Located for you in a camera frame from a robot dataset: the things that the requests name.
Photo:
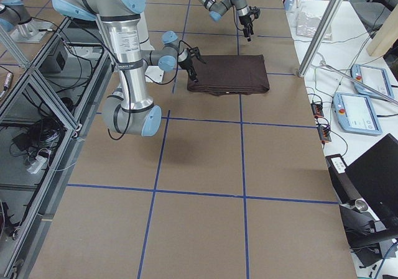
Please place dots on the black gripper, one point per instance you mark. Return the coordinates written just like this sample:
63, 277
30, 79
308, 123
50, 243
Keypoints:
186, 63
244, 19

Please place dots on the dark brown t-shirt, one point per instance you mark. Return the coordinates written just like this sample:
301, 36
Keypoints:
230, 74

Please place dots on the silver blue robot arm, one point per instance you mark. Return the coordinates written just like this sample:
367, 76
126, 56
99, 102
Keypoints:
218, 8
130, 109

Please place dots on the clear plastic bag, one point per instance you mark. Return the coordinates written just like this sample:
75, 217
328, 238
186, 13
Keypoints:
307, 24

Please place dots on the white reacher grabber tool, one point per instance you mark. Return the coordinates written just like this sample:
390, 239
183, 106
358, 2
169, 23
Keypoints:
358, 82

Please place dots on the orange black connector box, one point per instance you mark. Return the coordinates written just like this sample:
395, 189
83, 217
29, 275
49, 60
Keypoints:
317, 109

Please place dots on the blue teach pendant near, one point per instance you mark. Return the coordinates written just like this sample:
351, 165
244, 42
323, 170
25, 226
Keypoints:
355, 114

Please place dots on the blue teach pendant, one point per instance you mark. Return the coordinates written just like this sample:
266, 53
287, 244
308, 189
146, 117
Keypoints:
355, 114
374, 77

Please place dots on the blue teach pendant far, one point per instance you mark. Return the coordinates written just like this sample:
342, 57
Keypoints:
374, 77

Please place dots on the black laptop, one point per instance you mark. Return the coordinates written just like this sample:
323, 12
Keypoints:
374, 175

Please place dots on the steel tumbler cup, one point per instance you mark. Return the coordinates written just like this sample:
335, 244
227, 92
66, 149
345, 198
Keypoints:
360, 205

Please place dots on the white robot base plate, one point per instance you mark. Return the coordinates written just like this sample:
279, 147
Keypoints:
154, 74

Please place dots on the aluminium frame post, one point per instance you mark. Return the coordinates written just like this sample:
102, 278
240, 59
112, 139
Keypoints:
327, 18

